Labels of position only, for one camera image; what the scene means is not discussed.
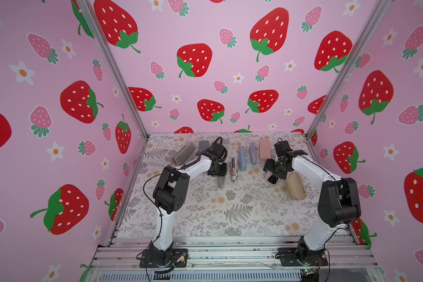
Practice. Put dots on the light blue case white glasses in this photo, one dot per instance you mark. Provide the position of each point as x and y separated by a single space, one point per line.
242 158

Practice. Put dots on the grey case tan interior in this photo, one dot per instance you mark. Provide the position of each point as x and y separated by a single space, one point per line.
253 153

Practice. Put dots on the electronics board with cables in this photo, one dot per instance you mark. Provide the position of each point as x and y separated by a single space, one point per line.
309 275

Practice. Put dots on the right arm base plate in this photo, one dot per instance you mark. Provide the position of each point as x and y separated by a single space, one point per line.
301 257

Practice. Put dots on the aluminium rail frame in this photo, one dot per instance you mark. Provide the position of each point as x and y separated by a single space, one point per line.
233 259

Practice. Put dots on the pink case round glasses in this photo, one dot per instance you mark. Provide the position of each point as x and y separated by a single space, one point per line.
264 149

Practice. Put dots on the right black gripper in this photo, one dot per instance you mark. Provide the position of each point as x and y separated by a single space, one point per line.
271 167

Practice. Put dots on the blue-grey case purple glasses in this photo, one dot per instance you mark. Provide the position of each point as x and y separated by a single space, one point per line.
203 146

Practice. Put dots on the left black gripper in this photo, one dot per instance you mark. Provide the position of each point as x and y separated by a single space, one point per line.
224 172

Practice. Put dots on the grey case with red glasses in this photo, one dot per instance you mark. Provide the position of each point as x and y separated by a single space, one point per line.
183 154

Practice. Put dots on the olive glasses case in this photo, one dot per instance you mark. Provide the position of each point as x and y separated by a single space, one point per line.
295 186

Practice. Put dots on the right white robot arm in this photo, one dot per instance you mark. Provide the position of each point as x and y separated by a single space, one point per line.
338 204

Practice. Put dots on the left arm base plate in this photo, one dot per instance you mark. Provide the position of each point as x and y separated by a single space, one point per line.
168 260

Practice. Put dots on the floral table mat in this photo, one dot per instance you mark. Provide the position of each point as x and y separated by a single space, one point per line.
247 206

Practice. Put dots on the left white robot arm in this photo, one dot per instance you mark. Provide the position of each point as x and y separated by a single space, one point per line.
171 190

